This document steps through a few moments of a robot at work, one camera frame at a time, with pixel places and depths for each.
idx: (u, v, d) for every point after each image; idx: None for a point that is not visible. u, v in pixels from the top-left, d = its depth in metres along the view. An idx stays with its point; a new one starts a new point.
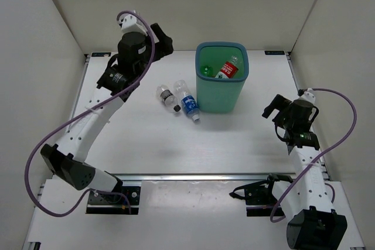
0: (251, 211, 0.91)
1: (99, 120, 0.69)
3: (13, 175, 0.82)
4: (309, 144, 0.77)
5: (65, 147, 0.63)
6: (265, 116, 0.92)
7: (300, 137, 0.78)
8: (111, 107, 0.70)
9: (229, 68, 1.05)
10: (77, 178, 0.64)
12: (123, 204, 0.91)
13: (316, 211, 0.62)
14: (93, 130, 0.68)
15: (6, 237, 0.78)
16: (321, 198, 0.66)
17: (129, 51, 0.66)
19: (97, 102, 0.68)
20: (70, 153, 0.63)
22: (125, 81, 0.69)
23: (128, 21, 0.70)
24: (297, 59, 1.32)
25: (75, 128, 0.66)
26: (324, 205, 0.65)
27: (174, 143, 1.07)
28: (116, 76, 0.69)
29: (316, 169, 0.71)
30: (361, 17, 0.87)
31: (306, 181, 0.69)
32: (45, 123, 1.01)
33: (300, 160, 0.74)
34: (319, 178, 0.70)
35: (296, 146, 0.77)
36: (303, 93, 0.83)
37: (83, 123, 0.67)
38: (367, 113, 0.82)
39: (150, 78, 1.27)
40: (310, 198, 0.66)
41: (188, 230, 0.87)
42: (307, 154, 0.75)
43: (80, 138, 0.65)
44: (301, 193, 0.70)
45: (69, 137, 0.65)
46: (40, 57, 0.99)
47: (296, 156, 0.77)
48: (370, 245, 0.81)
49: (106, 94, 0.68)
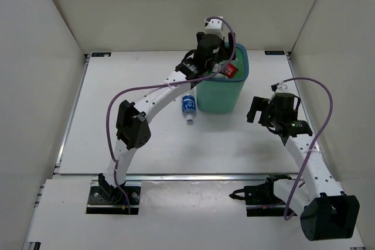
0: (251, 211, 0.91)
1: (170, 96, 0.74)
3: (13, 176, 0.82)
4: (302, 132, 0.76)
5: (141, 107, 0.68)
6: (251, 120, 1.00)
7: (290, 126, 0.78)
8: (181, 89, 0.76)
9: (229, 69, 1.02)
10: (140, 136, 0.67)
12: (123, 204, 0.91)
13: (328, 198, 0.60)
14: (162, 102, 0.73)
15: (7, 237, 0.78)
16: (329, 182, 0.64)
17: (207, 48, 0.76)
19: (173, 80, 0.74)
20: (143, 112, 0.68)
22: (197, 72, 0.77)
23: (214, 24, 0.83)
24: (297, 60, 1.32)
25: (152, 95, 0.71)
26: (333, 189, 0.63)
27: (175, 143, 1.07)
28: (191, 68, 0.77)
29: (316, 155, 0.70)
30: (360, 18, 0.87)
31: (310, 170, 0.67)
32: (45, 123, 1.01)
33: (298, 149, 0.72)
34: (321, 163, 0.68)
35: (290, 136, 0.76)
36: (277, 88, 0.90)
37: (159, 92, 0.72)
38: (367, 112, 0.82)
39: (152, 78, 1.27)
40: (318, 185, 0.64)
41: (188, 229, 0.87)
42: (303, 141, 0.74)
43: (154, 103, 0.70)
44: (307, 181, 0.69)
45: (144, 100, 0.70)
46: (39, 57, 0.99)
47: (290, 145, 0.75)
48: (370, 245, 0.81)
49: (181, 77, 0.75)
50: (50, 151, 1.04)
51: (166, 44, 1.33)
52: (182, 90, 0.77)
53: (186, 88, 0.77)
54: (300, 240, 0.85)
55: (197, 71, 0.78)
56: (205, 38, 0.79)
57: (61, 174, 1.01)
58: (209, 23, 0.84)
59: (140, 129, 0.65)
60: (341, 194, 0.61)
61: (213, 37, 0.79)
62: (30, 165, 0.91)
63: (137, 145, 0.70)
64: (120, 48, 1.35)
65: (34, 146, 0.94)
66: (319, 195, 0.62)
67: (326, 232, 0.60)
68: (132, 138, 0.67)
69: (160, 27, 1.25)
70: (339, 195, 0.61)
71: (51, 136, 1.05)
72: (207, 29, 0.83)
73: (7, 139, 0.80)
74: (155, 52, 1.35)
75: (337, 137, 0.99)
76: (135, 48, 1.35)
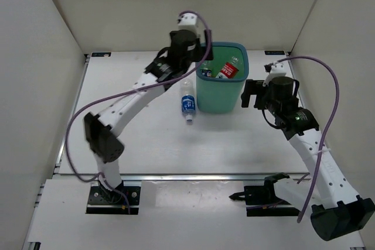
0: (251, 211, 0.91)
1: (140, 102, 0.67)
3: (13, 176, 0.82)
4: (307, 125, 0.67)
5: (106, 118, 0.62)
6: (245, 105, 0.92)
7: (293, 119, 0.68)
8: (153, 93, 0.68)
9: (229, 69, 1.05)
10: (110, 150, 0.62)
12: (123, 204, 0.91)
13: (345, 206, 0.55)
14: (131, 111, 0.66)
15: (7, 236, 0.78)
16: (344, 187, 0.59)
17: (179, 46, 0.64)
19: (142, 84, 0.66)
20: (109, 124, 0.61)
22: (169, 74, 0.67)
23: (188, 20, 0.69)
24: (297, 60, 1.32)
25: (118, 104, 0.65)
26: (348, 194, 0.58)
27: (175, 143, 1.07)
28: (163, 68, 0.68)
29: (326, 156, 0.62)
30: (360, 18, 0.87)
31: (323, 175, 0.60)
32: (44, 123, 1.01)
33: (307, 149, 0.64)
34: (334, 164, 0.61)
35: (297, 133, 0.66)
36: (271, 68, 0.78)
37: (126, 100, 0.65)
38: (367, 112, 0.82)
39: None
40: (334, 192, 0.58)
41: (188, 229, 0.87)
42: (312, 139, 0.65)
43: (120, 113, 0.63)
44: (320, 186, 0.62)
45: (110, 111, 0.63)
46: (39, 57, 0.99)
47: (296, 143, 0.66)
48: (370, 245, 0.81)
49: (151, 80, 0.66)
50: (50, 151, 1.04)
51: (166, 44, 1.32)
52: (154, 93, 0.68)
53: (159, 91, 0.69)
54: (300, 240, 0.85)
55: (170, 71, 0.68)
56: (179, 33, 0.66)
57: (61, 174, 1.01)
58: (182, 17, 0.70)
59: (108, 144, 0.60)
60: (358, 198, 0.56)
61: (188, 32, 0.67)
62: (29, 165, 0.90)
63: (109, 159, 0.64)
64: (120, 48, 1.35)
65: (34, 146, 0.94)
66: (336, 205, 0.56)
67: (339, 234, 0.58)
68: (102, 152, 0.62)
69: (160, 27, 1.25)
70: (356, 201, 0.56)
71: (50, 136, 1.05)
72: (180, 22, 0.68)
73: (7, 139, 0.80)
74: (155, 52, 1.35)
75: (337, 137, 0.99)
76: (135, 48, 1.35)
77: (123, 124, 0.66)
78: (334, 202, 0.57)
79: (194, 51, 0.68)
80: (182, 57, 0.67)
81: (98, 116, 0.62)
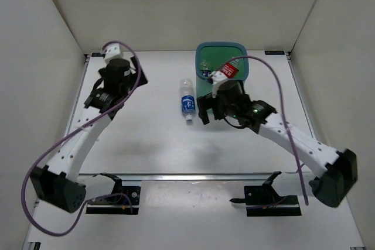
0: (251, 211, 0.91)
1: (89, 139, 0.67)
3: (13, 176, 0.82)
4: (266, 113, 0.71)
5: (57, 167, 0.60)
6: (205, 119, 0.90)
7: (254, 113, 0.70)
8: (100, 124, 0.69)
9: (229, 69, 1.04)
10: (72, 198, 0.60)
12: (123, 204, 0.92)
13: (333, 166, 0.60)
14: (82, 150, 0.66)
15: (7, 236, 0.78)
16: (323, 149, 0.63)
17: (116, 72, 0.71)
19: (87, 120, 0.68)
20: (63, 172, 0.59)
22: (111, 100, 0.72)
23: (112, 51, 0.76)
24: (297, 59, 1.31)
25: (67, 147, 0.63)
26: (329, 153, 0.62)
27: (174, 143, 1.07)
28: (102, 97, 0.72)
29: (294, 130, 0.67)
30: (360, 17, 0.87)
31: (300, 147, 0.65)
32: (44, 123, 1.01)
33: (277, 133, 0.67)
34: (304, 134, 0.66)
35: (262, 124, 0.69)
36: (214, 78, 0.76)
37: (73, 142, 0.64)
38: (367, 112, 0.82)
39: (152, 78, 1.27)
40: (317, 157, 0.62)
41: (188, 229, 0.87)
42: (275, 122, 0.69)
43: (72, 156, 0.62)
44: (305, 160, 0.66)
45: (60, 157, 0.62)
46: (39, 57, 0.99)
47: (265, 131, 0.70)
48: (370, 245, 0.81)
49: (94, 112, 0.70)
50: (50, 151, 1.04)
51: (165, 44, 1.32)
52: (102, 124, 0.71)
53: (106, 120, 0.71)
54: (300, 240, 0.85)
55: (111, 99, 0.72)
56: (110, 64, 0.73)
57: None
58: (106, 52, 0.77)
59: (66, 195, 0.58)
60: (338, 154, 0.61)
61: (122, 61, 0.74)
62: (29, 166, 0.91)
63: (72, 208, 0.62)
64: (120, 48, 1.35)
65: (34, 147, 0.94)
66: (325, 168, 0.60)
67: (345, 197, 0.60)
68: (64, 205, 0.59)
69: (160, 27, 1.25)
70: (338, 156, 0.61)
71: (50, 136, 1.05)
72: (106, 57, 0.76)
73: (7, 139, 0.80)
74: (155, 52, 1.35)
75: (337, 137, 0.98)
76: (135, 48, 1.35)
77: (76, 167, 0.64)
78: (321, 167, 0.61)
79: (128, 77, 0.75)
80: (119, 82, 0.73)
81: (48, 167, 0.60)
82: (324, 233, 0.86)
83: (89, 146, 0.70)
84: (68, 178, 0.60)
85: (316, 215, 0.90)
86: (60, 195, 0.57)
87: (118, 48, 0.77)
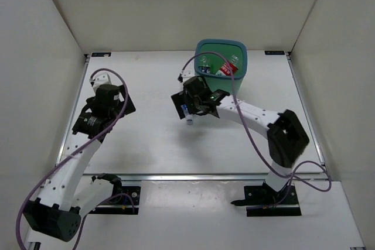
0: (251, 211, 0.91)
1: (80, 165, 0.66)
3: (13, 177, 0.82)
4: (221, 98, 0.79)
5: (48, 199, 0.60)
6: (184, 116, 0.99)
7: (211, 100, 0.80)
8: (89, 151, 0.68)
9: (229, 68, 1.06)
10: (67, 227, 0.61)
12: (123, 204, 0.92)
13: (273, 125, 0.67)
14: (75, 178, 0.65)
15: (7, 236, 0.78)
16: (266, 113, 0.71)
17: (106, 95, 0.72)
19: (75, 147, 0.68)
20: (55, 204, 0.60)
22: (99, 123, 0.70)
23: (101, 79, 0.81)
24: (297, 59, 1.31)
25: (57, 177, 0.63)
26: (271, 116, 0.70)
27: (174, 143, 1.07)
28: (90, 120, 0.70)
29: (242, 104, 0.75)
30: (360, 17, 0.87)
31: (248, 116, 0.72)
32: (44, 123, 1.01)
33: (229, 110, 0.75)
34: (251, 106, 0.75)
35: (217, 106, 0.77)
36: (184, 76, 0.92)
37: (63, 172, 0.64)
38: (367, 112, 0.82)
39: (152, 78, 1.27)
40: (262, 120, 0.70)
41: (188, 229, 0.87)
42: (228, 102, 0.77)
43: (63, 186, 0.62)
44: (255, 127, 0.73)
45: (51, 188, 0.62)
46: (39, 58, 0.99)
47: (221, 112, 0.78)
48: (370, 245, 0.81)
49: (84, 139, 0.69)
50: (50, 151, 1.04)
51: (165, 44, 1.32)
52: (91, 151, 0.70)
53: (96, 145, 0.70)
54: (300, 240, 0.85)
55: (99, 122, 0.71)
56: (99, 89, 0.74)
57: None
58: (94, 81, 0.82)
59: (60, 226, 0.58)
60: (279, 116, 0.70)
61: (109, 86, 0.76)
62: (30, 166, 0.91)
63: (70, 235, 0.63)
64: (120, 48, 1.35)
65: (34, 147, 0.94)
66: (268, 129, 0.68)
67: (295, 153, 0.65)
68: (60, 234, 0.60)
69: (160, 27, 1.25)
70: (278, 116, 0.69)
71: (50, 136, 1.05)
72: (96, 86, 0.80)
73: (7, 139, 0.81)
74: (155, 52, 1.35)
75: (337, 137, 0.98)
76: (135, 48, 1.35)
77: (71, 195, 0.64)
78: (266, 128, 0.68)
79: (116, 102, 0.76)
80: (109, 106, 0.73)
81: (40, 199, 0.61)
82: (324, 233, 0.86)
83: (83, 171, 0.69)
84: (61, 209, 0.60)
85: (315, 215, 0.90)
86: (54, 226, 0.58)
87: (106, 76, 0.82)
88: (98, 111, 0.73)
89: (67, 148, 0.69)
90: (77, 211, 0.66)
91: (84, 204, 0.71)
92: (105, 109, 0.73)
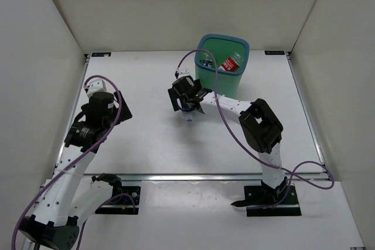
0: (251, 211, 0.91)
1: (74, 180, 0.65)
3: (13, 176, 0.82)
4: (205, 93, 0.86)
5: (44, 216, 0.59)
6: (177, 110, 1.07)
7: (195, 98, 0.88)
8: (83, 164, 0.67)
9: (231, 64, 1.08)
10: (63, 240, 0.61)
12: (122, 204, 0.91)
13: (245, 112, 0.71)
14: (70, 192, 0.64)
15: (7, 236, 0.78)
16: (241, 103, 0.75)
17: (99, 103, 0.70)
19: (68, 161, 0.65)
20: (50, 221, 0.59)
22: (92, 134, 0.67)
23: (95, 86, 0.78)
24: (297, 60, 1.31)
25: (51, 193, 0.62)
26: (244, 105, 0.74)
27: (174, 143, 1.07)
28: (82, 131, 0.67)
29: (221, 98, 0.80)
30: (360, 17, 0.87)
31: (224, 107, 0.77)
32: (44, 123, 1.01)
33: (210, 103, 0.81)
34: (229, 99, 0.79)
35: (200, 102, 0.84)
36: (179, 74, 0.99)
37: (57, 187, 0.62)
38: (367, 112, 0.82)
39: (152, 78, 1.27)
40: (236, 109, 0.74)
41: (188, 229, 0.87)
42: (210, 96, 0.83)
43: (58, 202, 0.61)
44: (233, 117, 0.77)
45: (45, 204, 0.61)
46: (39, 58, 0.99)
47: (205, 106, 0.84)
48: (370, 245, 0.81)
49: (77, 152, 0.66)
50: (50, 151, 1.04)
51: (165, 44, 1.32)
52: (85, 164, 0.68)
53: (89, 156, 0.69)
54: (300, 240, 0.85)
55: (92, 132, 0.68)
56: (94, 96, 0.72)
57: None
58: (88, 87, 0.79)
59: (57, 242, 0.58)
60: (251, 105, 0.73)
61: (103, 93, 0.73)
62: (30, 165, 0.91)
63: (67, 246, 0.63)
64: (120, 48, 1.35)
65: (34, 147, 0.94)
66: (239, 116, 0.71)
67: (266, 137, 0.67)
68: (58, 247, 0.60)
69: (160, 27, 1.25)
70: (251, 105, 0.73)
71: (50, 136, 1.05)
72: (89, 93, 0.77)
73: (7, 139, 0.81)
74: (155, 52, 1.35)
75: (337, 137, 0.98)
76: (135, 48, 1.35)
77: (66, 209, 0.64)
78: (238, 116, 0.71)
79: (110, 110, 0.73)
80: (102, 115, 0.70)
81: (34, 216, 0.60)
82: (324, 233, 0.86)
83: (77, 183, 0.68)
84: (57, 225, 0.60)
85: (315, 215, 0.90)
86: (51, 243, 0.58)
87: (101, 82, 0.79)
88: (91, 120, 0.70)
89: (59, 162, 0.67)
90: (74, 221, 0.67)
91: (82, 213, 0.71)
92: (98, 118, 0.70)
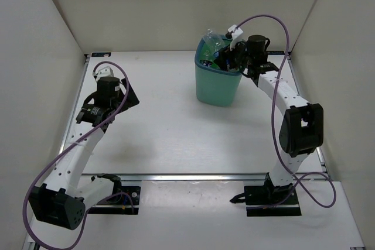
0: (251, 211, 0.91)
1: (85, 154, 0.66)
3: (13, 176, 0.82)
4: (270, 69, 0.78)
5: (55, 184, 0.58)
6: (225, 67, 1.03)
7: (259, 69, 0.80)
8: (93, 140, 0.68)
9: None
10: (73, 212, 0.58)
12: (123, 204, 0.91)
13: (296, 109, 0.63)
14: (79, 165, 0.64)
15: (7, 237, 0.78)
16: (296, 98, 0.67)
17: (107, 86, 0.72)
19: (79, 134, 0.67)
20: (62, 188, 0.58)
22: (102, 114, 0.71)
23: (102, 72, 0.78)
24: (297, 60, 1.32)
25: (62, 163, 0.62)
26: (300, 100, 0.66)
27: (174, 143, 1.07)
28: (94, 111, 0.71)
29: (283, 83, 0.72)
30: (360, 17, 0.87)
31: (280, 93, 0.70)
32: (44, 123, 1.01)
33: (268, 82, 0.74)
34: (289, 86, 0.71)
35: (260, 74, 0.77)
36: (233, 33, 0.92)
37: (69, 157, 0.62)
38: (367, 112, 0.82)
39: (152, 78, 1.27)
40: (287, 101, 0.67)
41: (188, 229, 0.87)
42: (272, 75, 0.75)
43: (69, 172, 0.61)
44: (282, 108, 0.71)
45: (57, 174, 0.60)
46: (39, 57, 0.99)
47: (262, 82, 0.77)
48: (370, 244, 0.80)
49: (87, 126, 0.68)
50: (50, 151, 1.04)
51: (165, 44, 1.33)
52: (95, 139, 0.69)
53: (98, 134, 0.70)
54: (300, 241, 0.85)
55: (102, 112, 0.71)
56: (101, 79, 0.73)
57: None
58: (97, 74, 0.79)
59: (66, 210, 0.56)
60: (307, 105, 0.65)
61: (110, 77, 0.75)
62: (30, 166, 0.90)
63: (74, 225, 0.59)
64: (120, 48, 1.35)
65: (34, 146, 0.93)
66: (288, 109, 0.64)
67: (300, 143, 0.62)
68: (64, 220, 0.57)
69: (160, 27, 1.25)
70: (306, 105, 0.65)
71: (50, 135, 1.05)
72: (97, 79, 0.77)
73: (7, 139, 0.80)
74: (155, 52, 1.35)
75: (337, 137, 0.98)
76: (135, 48, 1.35)
77: (76, 182, 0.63)
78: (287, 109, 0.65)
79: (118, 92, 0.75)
80: (110, 96, 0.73)
81: (45, 185, 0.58)
82: (324, 233, 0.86)
83: (87, 160, 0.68)
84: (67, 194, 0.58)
85: (316, 214, 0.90)
86: (61, 212, 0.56)
87: (109, 69, 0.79)
88: (101, 102, 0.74)
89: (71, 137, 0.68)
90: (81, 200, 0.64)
91: (87, 197, 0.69)
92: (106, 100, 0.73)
